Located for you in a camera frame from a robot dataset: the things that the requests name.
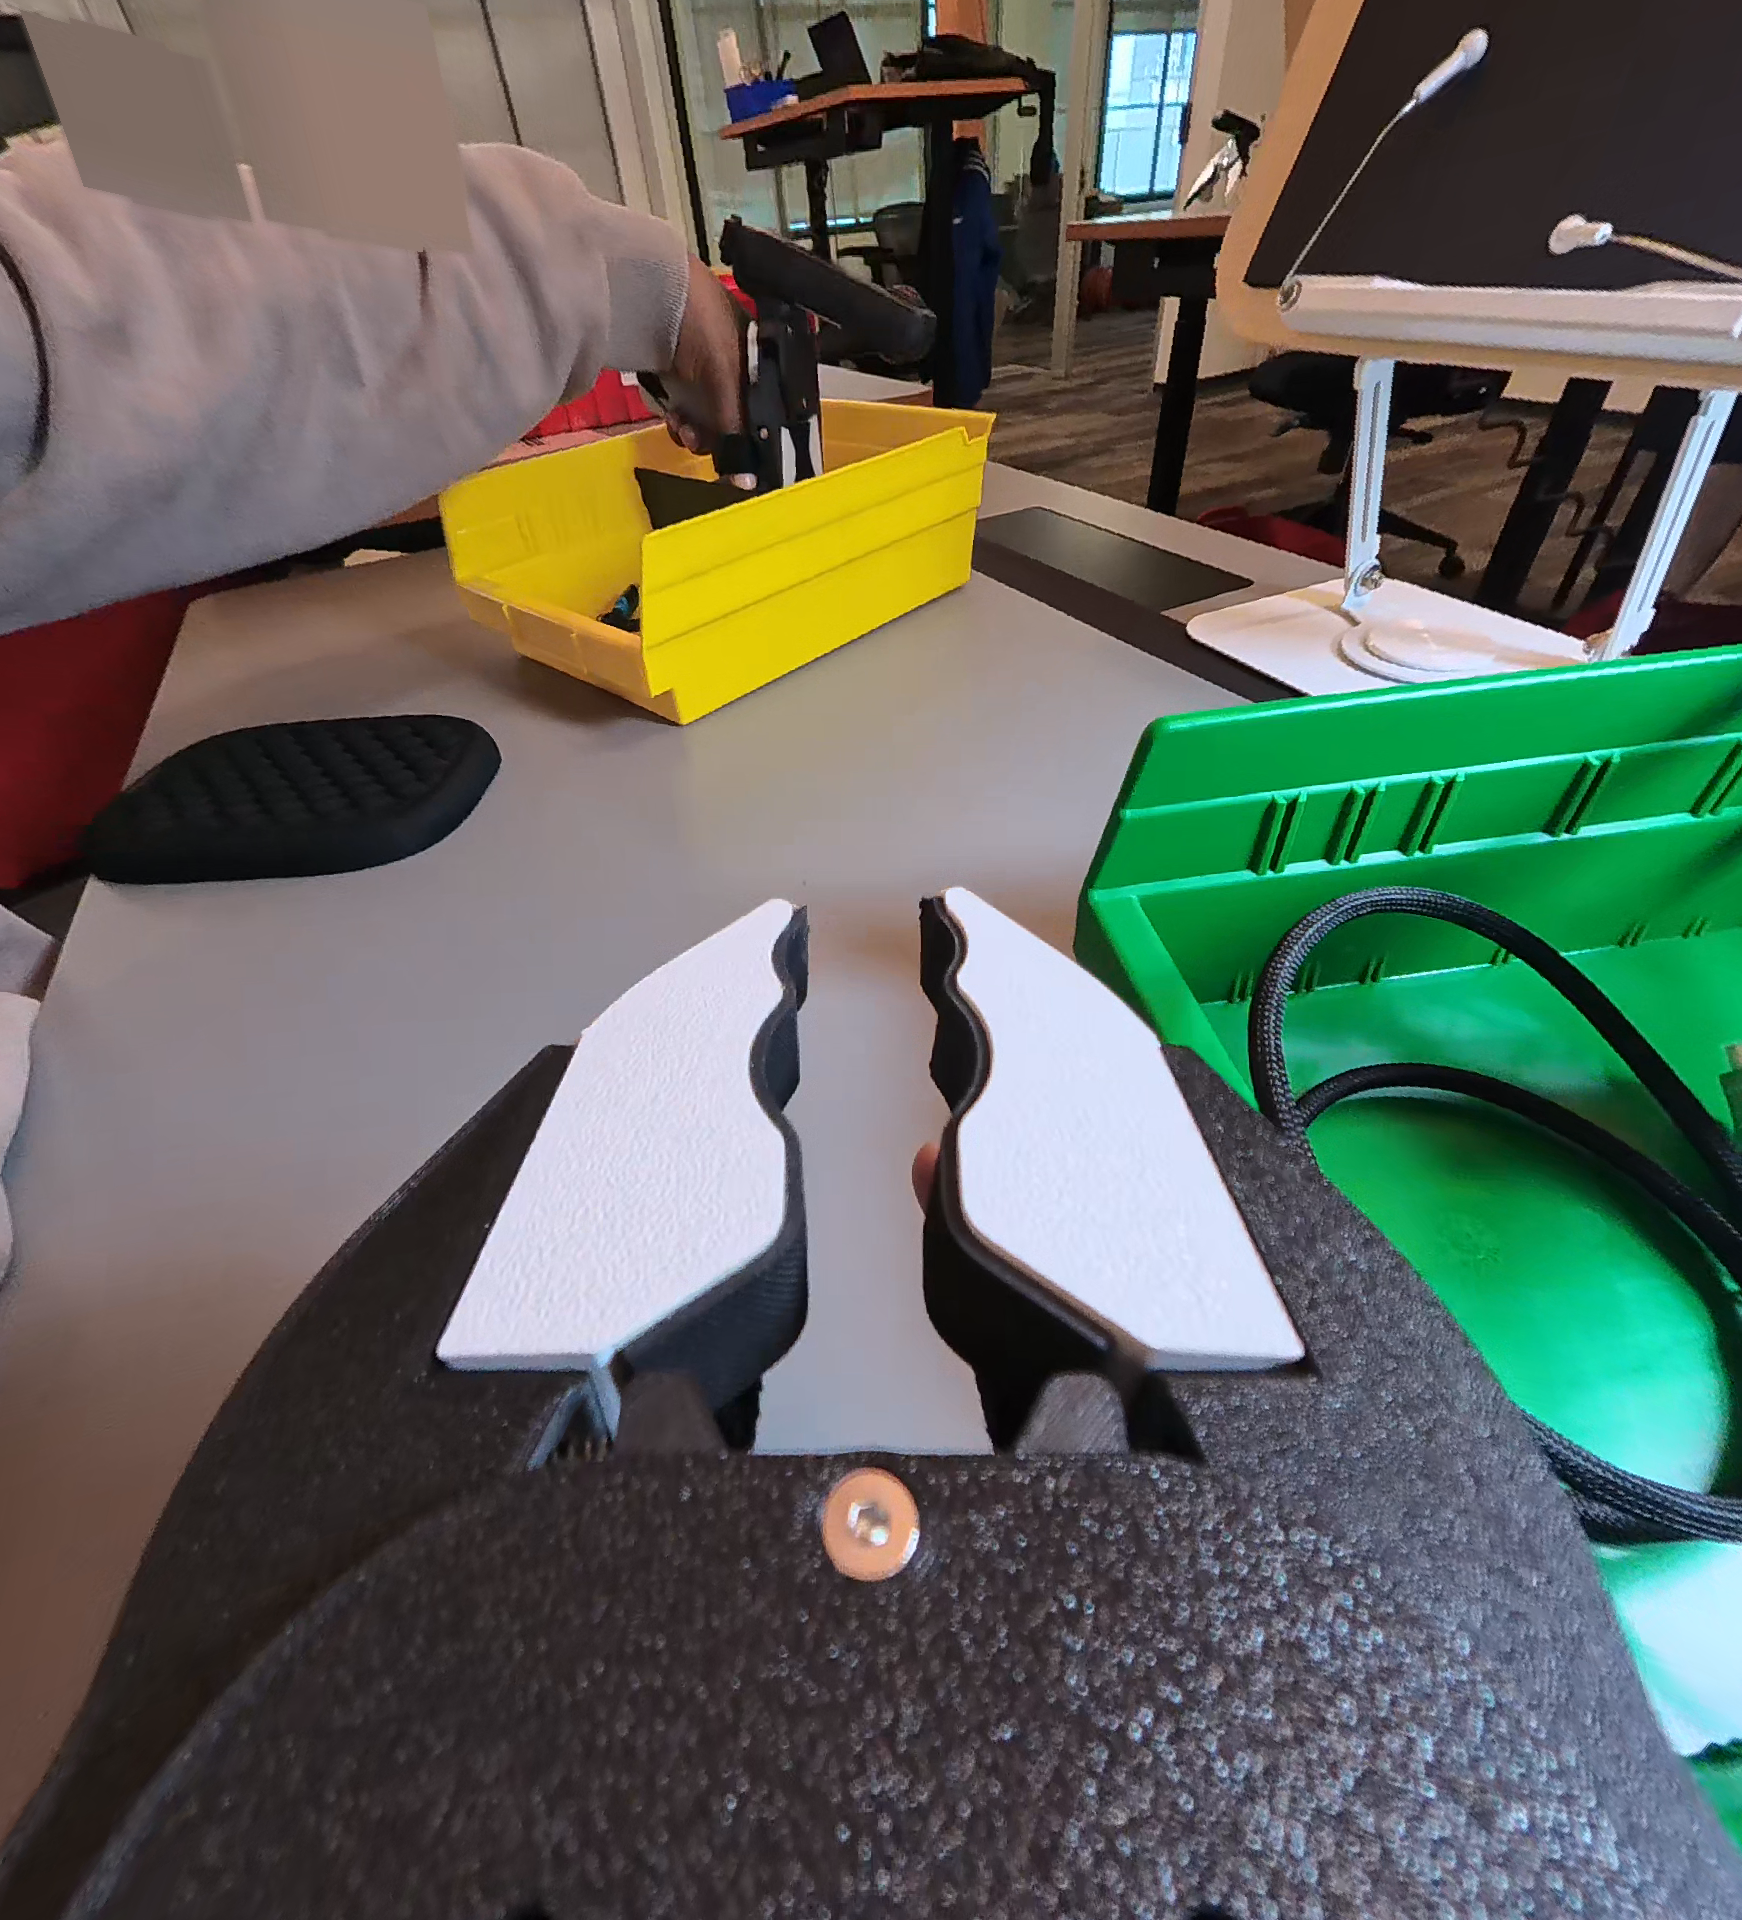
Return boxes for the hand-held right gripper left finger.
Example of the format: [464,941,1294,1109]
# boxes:
[436,895,814,1442]

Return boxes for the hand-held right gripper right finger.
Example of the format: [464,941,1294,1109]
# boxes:
[918,886,1311,1449]

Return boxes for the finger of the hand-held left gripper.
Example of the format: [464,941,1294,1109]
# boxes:
[767,320,832,489]

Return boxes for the yellow plastic bin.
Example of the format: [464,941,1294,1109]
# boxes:
[436,396,997,725]

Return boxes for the green plastic bin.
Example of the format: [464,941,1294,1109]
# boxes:
[1074,641,1742,1920]

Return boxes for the thick black braided cable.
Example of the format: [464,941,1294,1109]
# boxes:
[1254,892,1742,1548]

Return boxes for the person's left forearm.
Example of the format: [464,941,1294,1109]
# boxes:
[0,128,695,659]

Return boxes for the person's left hand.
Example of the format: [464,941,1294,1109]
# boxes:
[655,258,760,452]

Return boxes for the wooden desk with black legs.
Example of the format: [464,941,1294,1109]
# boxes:
[722,76,1048,414]
[1069,211,1239,519]

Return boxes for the window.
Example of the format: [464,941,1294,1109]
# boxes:
[1099,25,1203,200]

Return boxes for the black and silver desk gadget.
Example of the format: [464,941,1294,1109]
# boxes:
[1185,116,1270,211]

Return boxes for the black office chair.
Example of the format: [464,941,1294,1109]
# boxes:
[1246,352,1507,583]

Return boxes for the black padded wrist rest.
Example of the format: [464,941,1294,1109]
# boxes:
[76,709,498,886]

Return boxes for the white board stand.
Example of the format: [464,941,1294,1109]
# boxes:
[1185,30,1742,701]

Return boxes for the red plastic bin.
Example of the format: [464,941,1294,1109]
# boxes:
[0,375,667,895]

